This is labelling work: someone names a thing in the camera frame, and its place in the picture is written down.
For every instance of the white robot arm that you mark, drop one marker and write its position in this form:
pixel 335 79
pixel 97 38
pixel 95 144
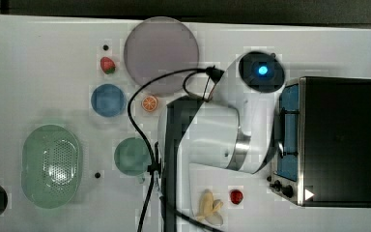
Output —
pixel 232 128

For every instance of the pink round plate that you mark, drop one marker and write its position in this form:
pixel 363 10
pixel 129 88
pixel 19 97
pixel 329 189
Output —
pixel 157 46

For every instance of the orange slice toy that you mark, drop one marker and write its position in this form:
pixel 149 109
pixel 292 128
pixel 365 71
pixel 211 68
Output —
pixel 150 103

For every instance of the blue bowl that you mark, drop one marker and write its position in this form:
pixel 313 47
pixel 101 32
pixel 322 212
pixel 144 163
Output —
pixel 108 100

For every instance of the red toy strawberry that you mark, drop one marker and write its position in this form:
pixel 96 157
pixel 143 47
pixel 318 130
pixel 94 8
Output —
pixel 107 65

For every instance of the peeled toy banana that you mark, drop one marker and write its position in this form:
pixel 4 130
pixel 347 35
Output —
pixel 209 209

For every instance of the small red toy fruit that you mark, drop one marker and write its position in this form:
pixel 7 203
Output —
pixel 236 196

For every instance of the green perforated colander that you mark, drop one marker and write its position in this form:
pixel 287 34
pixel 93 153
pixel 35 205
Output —
pixel 51 166

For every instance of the black toaster oven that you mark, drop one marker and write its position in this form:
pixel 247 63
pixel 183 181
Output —
pixel 323 140

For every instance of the green cup with handle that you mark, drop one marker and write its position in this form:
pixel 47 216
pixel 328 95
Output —
pixel 132 158

